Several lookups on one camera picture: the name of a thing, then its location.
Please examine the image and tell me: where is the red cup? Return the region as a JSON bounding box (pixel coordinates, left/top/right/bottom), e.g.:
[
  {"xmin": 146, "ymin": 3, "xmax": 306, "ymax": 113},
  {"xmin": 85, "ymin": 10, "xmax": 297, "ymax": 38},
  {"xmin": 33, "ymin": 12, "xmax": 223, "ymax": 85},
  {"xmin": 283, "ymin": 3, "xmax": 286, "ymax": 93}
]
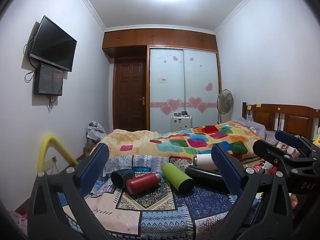
[{"xmin": 125, "ymin": 172, "xmax": 162, "ymax": 195}]

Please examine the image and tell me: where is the grey patterned pillow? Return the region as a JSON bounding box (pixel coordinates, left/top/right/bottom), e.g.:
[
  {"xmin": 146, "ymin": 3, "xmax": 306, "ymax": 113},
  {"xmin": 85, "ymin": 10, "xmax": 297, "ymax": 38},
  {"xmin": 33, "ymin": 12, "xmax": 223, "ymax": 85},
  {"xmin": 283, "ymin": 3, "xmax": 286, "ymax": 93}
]
[{"xmin": 233, "ymin": 116, "xmax": 267, "ymax": 137}]

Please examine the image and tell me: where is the pink cloth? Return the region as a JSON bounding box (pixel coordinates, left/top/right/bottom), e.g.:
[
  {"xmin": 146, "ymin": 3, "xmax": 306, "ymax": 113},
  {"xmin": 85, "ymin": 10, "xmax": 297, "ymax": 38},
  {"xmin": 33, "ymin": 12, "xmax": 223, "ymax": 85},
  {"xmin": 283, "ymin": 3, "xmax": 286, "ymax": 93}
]
[{"xmin": 11, "ymin": 210, "xmax": 28, "ymax": 232}]

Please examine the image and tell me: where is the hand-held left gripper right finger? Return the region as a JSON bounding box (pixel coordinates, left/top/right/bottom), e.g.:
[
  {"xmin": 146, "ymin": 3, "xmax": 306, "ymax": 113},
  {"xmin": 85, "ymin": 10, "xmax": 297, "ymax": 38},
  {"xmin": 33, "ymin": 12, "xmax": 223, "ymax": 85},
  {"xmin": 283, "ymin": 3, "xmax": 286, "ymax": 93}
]
[{"xmin": 202, "ymin": 144, "xmax": 301, "ymax": 240}]

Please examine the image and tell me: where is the grey cloth bundle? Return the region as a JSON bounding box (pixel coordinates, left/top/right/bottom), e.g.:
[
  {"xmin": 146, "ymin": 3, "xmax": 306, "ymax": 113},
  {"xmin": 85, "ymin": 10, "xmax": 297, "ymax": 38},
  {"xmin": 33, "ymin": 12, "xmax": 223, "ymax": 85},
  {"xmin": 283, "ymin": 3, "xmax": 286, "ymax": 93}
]
[{"xmin": 86, "ymin": 121, "xmax": 107, "ymax": 142}]

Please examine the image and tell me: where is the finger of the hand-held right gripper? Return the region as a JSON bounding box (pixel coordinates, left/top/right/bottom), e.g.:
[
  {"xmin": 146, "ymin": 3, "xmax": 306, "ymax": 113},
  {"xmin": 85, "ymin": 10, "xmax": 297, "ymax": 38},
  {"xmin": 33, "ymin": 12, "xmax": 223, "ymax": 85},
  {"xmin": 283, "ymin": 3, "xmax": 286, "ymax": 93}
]
[
  {"xmin": 252, "ymin": 139, "xmax": 320, "ymax": 180},
  {"xmin": 274, "ymin": 130, "xmax": 320, "ymax": 156}
]

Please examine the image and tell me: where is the sliding wardrobe with heart stickers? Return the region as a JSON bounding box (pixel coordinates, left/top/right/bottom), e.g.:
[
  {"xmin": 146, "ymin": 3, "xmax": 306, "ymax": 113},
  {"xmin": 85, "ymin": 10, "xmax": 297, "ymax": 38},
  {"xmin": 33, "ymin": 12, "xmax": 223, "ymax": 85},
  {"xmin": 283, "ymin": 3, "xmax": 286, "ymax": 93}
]
[{"xmin": 147, "ymin": 45, "xmax": 222, "ymax": 133}]

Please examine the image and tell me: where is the wall-mounted black television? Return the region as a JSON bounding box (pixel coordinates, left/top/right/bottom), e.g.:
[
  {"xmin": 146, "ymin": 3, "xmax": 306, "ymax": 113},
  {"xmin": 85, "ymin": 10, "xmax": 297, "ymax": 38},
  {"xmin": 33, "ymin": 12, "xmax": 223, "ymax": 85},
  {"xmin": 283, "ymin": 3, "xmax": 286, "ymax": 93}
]
[{"xmin": 30, "ymin": 16, "xmax": 77, "ymax": 72}]

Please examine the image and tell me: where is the patterned bed sheet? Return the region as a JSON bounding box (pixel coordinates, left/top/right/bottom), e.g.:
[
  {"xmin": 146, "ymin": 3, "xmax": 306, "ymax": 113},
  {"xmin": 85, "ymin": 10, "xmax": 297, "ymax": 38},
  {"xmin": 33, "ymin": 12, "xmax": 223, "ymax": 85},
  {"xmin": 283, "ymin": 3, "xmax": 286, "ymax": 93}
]
[{"xmin": 57, "ymin": 154, "xmax": 264, "ymax": 240}]

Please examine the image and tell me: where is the yellow foam tube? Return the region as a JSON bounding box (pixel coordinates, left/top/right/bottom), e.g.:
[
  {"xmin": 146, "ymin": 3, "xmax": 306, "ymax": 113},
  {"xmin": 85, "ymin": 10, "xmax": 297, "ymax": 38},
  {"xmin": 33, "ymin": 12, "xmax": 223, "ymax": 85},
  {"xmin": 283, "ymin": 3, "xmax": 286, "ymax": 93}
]
[{"xmin": 37, "ymin": 134, "xmax": 78, "ymax": 173}]

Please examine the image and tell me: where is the black television cable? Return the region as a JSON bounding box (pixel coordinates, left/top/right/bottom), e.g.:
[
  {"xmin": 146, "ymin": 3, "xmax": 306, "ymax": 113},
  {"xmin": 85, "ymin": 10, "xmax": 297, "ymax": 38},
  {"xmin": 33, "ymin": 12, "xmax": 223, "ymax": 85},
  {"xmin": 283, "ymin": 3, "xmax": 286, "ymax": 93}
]
[{"xmin": 23, "ymin": 36, "xmax": 38, "ymax": 81}]

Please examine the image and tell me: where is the white cup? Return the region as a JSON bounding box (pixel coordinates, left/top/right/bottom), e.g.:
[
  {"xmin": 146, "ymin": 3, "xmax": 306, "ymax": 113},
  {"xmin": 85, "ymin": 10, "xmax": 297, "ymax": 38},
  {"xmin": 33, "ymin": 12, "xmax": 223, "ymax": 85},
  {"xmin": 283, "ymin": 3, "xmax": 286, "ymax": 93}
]
[{"xmin": 193, "ymin": 154, "xmax": 218, "ymax": 171}]

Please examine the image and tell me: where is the standing fan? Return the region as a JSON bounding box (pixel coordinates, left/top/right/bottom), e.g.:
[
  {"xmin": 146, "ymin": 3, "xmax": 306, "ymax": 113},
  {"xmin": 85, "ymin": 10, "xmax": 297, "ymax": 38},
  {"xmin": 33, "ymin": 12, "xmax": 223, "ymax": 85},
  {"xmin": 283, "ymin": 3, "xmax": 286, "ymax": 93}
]
[{"xmin": 216, "ymin": 89, "xmax": 234, "ymax": 125}]

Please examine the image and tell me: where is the green cup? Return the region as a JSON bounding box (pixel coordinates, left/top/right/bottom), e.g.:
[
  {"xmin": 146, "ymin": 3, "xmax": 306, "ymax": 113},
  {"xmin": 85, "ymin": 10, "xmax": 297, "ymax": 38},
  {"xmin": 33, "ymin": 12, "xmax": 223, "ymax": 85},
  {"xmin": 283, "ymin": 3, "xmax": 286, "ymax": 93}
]
[{"xmin": 162, "ymin": 162, "xmax": 194, "ymax": 194}]

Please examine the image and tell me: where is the colourful checked blanket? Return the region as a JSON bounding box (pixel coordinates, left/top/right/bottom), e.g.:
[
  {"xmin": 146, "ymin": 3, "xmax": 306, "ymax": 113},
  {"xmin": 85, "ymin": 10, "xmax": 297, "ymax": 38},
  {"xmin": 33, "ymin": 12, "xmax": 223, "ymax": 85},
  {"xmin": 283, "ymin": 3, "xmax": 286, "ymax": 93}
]
[{"xmin": 91, "ymin": 121, "xmax": 266, "ymax": 161}]

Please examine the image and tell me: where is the brown wooden headboard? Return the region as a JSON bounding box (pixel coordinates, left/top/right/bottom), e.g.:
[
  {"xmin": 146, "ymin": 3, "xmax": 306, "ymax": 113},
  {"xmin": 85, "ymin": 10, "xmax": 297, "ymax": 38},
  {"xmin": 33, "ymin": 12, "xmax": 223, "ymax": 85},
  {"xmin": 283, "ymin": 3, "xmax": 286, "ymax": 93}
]
[{"xmin": 242, "ymin": 102, "xmax": 320, "ymax": 140}]

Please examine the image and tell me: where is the black cup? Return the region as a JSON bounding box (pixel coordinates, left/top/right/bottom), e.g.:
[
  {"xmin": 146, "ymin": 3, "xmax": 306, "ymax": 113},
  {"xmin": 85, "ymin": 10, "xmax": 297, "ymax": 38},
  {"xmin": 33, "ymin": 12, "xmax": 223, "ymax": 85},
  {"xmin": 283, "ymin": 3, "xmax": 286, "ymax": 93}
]
[{"xmin": 185, "ymin": 165, "xmax": 229, "ymax": 193}]

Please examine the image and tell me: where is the small black wall monitor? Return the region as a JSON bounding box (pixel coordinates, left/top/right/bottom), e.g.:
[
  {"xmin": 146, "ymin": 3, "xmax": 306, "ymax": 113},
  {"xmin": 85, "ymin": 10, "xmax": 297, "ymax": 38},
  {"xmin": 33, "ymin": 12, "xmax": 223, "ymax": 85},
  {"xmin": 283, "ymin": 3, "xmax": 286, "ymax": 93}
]
[{"xmin": 34, "ymin": 63, "xmax": 64, "ymax": 97}]

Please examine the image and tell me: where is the dark teal cup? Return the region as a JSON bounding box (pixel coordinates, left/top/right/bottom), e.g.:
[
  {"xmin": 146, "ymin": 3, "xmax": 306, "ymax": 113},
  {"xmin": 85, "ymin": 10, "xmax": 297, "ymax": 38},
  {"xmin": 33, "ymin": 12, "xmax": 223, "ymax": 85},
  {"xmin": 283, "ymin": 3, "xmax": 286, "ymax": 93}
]
[{"xmin": 111, "ymin": 169, "xmax": 136, "ymax": 189}]

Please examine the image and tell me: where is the brown wooden door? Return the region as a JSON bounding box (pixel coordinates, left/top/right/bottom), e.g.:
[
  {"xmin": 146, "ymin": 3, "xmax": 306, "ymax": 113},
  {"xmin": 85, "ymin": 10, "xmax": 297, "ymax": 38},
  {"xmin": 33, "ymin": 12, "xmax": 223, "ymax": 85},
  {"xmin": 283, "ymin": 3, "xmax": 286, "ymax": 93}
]
[{"xmin": 113, "ymin": 58, "xmax": 147, "ymax": 132}]

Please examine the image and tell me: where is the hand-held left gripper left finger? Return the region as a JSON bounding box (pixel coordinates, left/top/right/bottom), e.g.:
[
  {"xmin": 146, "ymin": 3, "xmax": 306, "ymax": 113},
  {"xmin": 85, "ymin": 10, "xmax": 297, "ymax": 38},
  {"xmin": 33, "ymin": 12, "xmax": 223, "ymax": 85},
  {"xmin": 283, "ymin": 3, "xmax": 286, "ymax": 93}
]
[{"xmin": 27, "ymin": 143, "xmax": 118, "ymax": 240}]

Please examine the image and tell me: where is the brown overhead cabinet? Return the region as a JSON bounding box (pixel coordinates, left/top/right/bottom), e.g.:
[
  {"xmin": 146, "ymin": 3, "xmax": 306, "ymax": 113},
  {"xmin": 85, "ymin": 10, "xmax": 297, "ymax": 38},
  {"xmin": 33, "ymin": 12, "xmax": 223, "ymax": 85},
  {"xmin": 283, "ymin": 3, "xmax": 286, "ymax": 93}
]
[{"xmin": 102, "ymin": 28, "xmax": 217, "ymax": 58}]

